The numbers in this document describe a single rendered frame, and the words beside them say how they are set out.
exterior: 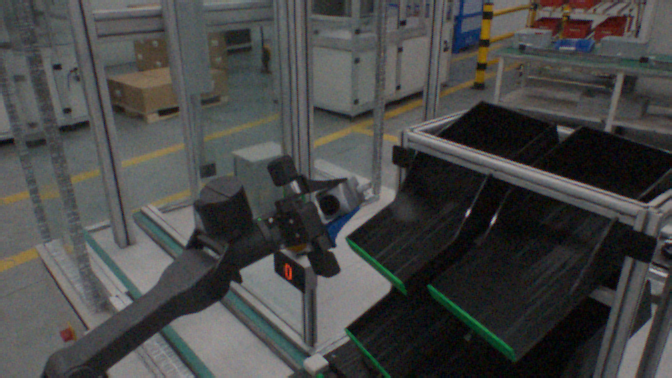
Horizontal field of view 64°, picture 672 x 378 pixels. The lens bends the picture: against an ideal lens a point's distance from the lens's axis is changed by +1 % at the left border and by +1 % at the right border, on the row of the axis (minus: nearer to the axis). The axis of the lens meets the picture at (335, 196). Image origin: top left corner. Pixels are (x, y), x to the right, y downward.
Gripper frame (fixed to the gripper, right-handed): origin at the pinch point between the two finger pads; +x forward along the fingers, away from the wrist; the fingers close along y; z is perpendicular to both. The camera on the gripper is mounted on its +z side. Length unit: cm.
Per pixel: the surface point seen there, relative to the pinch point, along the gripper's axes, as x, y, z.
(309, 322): -1, -31, -55
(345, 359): 3, -42, -50
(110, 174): -29, 28, -117
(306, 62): 15.6, 25.1, -26.8
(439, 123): 17.7, 4.5, 6.8
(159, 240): -24, 1, -127
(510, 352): 1.1, -18.3, 29.2
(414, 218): 7.4, -6.2, 7.9
